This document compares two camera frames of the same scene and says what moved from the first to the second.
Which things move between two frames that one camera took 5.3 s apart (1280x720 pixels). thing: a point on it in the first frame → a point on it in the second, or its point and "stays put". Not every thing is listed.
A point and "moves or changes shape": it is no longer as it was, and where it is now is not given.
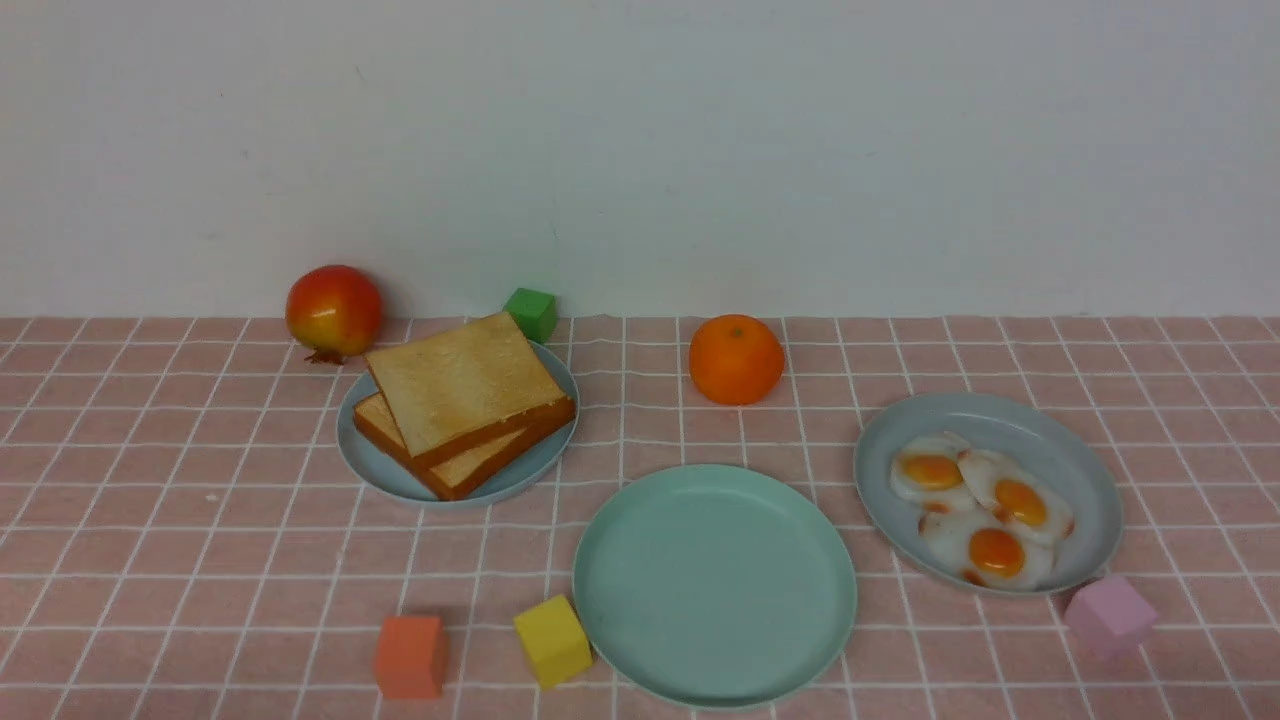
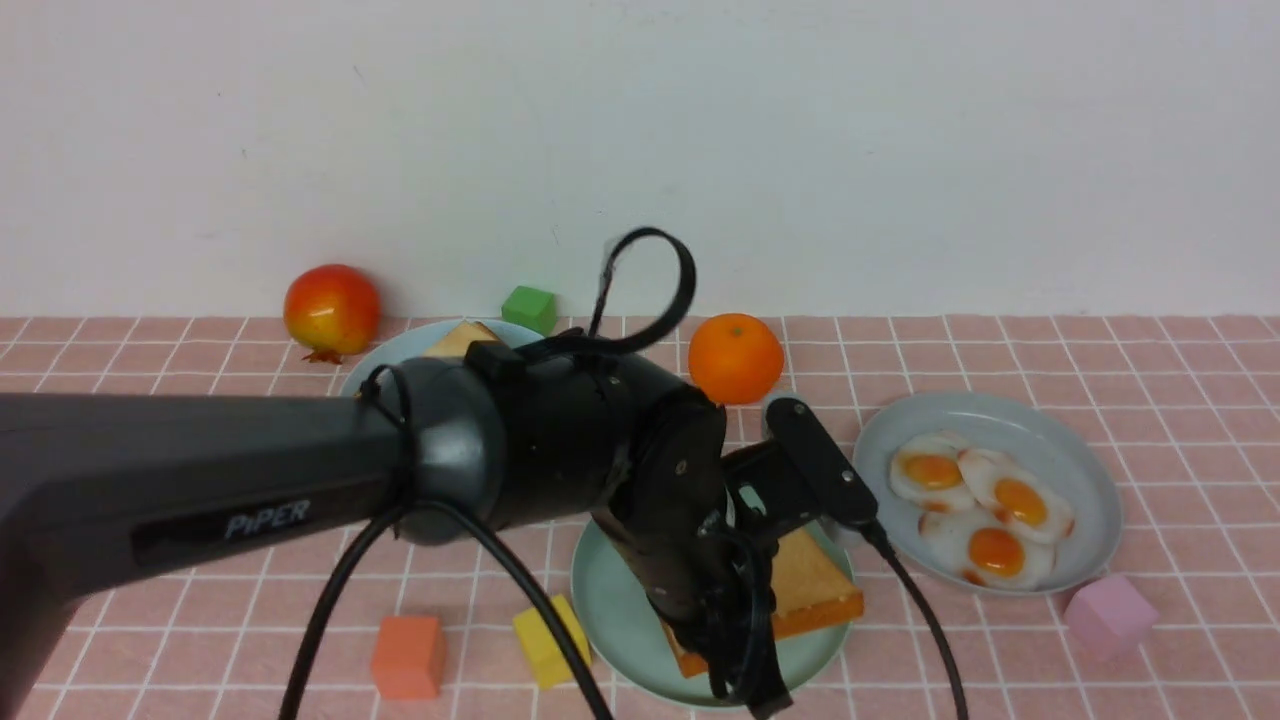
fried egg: [927, 468] stays put
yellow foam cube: [553, 642] stays put
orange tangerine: [736, 359] stays put
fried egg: [1019, 496] stays put
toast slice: [457, 388] moves or changes shape
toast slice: [463, 475] moves or changes shape
